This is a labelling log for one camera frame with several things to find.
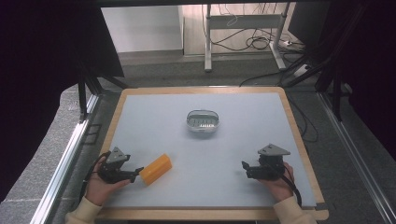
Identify aluminium frame rail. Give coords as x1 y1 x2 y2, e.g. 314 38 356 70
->
30 93 101 224
317 91 396 224

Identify white metal desk frame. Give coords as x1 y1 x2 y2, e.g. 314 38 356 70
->
203 3 292 74

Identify tangle of black floor cables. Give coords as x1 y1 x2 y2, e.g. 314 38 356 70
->
201 3 307 54

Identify white power strip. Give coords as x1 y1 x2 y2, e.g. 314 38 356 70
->
291 63 313 79

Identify black stand leg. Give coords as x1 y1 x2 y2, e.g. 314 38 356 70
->
77 60 104 124
314 62 345 122

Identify black curtain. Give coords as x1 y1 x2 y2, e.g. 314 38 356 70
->
288 0 396 153
0 0 125 203

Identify white cabinet panel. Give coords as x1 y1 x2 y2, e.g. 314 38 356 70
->
100 5 185 54

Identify orange soap bar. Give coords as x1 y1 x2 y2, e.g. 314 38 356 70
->
138 152 174 187

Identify metal soap dish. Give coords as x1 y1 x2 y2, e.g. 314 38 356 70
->
185 108 220 134

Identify light grey table mat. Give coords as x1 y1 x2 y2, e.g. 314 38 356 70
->
103 91 318 209

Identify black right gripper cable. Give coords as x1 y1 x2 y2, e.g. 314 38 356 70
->
274 166 304 208

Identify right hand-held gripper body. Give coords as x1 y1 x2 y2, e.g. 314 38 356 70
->
251 143 291 182

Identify person's left hand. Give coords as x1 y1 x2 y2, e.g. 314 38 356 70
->
84 156 132 207

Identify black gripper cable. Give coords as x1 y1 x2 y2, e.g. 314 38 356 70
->
274 166 304 208
78 150 112 203

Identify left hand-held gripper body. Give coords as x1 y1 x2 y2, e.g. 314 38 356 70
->
98 147 132 185

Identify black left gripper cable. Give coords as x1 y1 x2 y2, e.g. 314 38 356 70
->
78 150 112 203

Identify person's right hand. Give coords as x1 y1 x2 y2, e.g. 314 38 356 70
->
257 161 296 203

